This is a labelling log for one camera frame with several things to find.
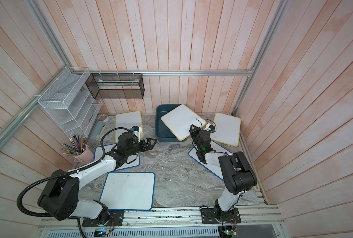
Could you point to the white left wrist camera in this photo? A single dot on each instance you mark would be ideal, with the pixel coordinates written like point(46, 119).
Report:
point(137, 131)

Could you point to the yellow-framed whiteboard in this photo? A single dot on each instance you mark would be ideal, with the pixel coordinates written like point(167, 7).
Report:
point(128, 120)
point(227, 129)

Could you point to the blue-framed whiteboard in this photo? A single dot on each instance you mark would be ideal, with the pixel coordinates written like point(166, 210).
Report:
point(133, 161)
point(213, 164)
point(128, 191)

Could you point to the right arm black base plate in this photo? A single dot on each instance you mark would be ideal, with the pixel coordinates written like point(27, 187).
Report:
point(215, 215)

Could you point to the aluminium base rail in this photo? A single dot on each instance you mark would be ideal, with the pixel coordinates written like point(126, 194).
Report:
point(177, 217)

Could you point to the teal plastic storage box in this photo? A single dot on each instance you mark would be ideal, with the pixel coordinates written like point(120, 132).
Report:
point(162, 133)

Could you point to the small clear tape roll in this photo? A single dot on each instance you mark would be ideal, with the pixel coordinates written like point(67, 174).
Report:
point(102, 117)

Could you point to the yellow-framed whiteboard far right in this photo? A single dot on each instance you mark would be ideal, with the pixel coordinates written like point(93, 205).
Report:
point(227, 129)

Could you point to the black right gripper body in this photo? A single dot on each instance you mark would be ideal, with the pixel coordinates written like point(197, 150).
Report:
point(197, 141)

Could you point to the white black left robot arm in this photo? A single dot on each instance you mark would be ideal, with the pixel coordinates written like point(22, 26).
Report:
point(60, 197)

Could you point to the aluminium horizontal wall rail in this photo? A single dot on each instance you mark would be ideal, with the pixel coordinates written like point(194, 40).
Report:
point(168, 72)

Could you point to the light blue stapler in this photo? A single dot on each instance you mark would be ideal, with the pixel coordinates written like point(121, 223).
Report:
point(97, 130)

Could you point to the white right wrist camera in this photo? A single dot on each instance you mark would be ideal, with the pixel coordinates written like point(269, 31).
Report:
point(210, 128)

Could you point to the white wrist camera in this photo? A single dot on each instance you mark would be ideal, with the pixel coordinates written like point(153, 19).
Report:
point(210, 128)
point(137, 131)

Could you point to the pink pencil cup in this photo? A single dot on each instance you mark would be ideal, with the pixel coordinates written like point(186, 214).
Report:
point(85, 157)

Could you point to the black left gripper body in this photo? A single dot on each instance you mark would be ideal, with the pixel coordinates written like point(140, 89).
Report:
point(134, 149)

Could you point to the white wire wall shelf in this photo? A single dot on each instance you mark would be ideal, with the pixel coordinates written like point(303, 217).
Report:
point(69, 103)

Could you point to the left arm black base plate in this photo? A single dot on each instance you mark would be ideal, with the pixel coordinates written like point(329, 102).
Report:
point(114, 218)

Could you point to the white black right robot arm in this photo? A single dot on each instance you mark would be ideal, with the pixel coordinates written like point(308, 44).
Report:
point(233, 168)

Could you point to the black mesh wall basket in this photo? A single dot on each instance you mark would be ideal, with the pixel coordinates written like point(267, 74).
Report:
point(121, 86)

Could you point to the yellow-framed whiteboard far left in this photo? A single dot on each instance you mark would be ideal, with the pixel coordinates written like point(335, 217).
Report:
point(128, 120)

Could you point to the yellow-framed whiteboard placed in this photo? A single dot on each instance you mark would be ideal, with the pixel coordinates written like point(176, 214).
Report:
point(179, 120)

